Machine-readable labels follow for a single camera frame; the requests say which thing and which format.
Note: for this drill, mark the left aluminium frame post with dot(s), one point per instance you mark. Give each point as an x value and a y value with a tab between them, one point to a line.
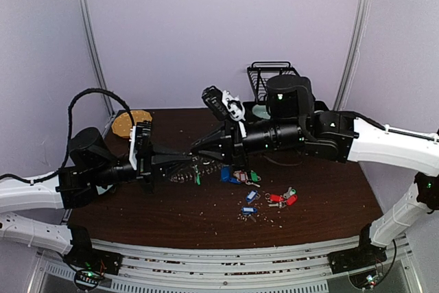
91	44

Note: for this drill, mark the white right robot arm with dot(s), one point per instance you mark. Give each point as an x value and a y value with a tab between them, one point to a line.
340	136

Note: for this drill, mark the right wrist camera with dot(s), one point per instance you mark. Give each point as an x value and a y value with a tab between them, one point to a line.
225	106

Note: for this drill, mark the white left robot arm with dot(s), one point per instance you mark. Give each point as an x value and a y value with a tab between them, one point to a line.
95	171

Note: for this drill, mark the black wire dish rack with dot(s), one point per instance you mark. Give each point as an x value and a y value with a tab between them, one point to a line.
264	83

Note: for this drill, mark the right aluminium frame post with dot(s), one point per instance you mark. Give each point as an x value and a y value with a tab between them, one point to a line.
353	54

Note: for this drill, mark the red key tag bunch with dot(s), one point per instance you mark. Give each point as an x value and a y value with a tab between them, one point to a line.
287	199

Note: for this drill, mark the aluminium front rail base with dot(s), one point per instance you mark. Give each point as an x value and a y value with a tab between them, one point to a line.
299	268

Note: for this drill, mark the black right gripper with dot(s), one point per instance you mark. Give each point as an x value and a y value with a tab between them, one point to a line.
235	141

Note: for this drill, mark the yellow dotted plate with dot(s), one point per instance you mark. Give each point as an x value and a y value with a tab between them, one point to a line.
122	124

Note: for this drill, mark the aluminium frame post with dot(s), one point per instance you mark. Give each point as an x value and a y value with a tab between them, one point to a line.
353	54
91	44

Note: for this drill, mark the light blue plate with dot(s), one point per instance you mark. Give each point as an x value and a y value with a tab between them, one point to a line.
102	190

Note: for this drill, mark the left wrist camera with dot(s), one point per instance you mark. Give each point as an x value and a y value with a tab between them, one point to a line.
139	143

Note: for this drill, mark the green key tag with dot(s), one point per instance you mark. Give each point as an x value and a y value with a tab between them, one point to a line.
196	175

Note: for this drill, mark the blue key tag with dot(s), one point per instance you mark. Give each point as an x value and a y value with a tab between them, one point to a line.
225	174
249	213
252	196

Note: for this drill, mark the celadon green bowl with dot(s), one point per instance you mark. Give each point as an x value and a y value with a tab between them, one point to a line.
260	112

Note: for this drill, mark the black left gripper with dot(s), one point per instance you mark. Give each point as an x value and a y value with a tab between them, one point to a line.
161	155

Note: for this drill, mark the metal disc with key rings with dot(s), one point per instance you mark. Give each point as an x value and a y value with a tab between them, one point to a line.
186	172

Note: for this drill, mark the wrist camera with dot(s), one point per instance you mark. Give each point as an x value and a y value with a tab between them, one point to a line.
139	143
225	106

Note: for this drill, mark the mixed colour key tag bunch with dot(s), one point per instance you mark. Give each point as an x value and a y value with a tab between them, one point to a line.
248	178

